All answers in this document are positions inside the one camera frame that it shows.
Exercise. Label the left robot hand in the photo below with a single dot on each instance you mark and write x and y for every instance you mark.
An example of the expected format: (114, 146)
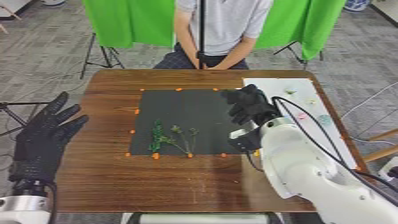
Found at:
(41, 146)

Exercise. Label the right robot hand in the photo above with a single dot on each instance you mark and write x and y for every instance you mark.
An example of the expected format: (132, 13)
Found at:
(251, 103)

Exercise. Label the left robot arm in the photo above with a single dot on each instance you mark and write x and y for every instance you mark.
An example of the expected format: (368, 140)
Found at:
(23, 205)

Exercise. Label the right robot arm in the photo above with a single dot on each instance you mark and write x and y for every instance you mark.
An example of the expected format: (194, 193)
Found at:
(307, 173)

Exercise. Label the dark mat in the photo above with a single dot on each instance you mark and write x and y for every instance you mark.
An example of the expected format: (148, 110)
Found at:
(183, 110)

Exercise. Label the person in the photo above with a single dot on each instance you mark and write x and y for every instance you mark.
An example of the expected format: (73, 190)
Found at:
(231, 26)

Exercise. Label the white flower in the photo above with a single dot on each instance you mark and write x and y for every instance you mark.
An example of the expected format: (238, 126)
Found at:
(290, 90)

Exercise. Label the pink flower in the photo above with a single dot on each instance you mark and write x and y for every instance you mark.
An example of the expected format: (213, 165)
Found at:
(302, 115)

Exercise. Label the white sheet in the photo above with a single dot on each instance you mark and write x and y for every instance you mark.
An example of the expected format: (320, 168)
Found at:
(295, 83)

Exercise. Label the yellow flower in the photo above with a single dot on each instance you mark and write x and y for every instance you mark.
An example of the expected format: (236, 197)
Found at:
(311, 101)

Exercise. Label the thin green sprig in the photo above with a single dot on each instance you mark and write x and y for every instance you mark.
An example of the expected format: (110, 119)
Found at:
(176, 129)
(192, 133)

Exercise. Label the black tripod stand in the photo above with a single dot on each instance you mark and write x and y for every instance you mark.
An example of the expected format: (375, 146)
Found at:
(293, 53)
(107, 56)

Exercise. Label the leafy green sprig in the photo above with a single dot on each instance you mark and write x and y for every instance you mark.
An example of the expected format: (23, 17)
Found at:
(158, 135)

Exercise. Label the wooden chair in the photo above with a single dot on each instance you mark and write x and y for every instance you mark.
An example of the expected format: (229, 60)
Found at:
(379, 150)

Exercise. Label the pale grey bar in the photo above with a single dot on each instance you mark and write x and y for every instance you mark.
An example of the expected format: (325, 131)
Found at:
(201, 219)

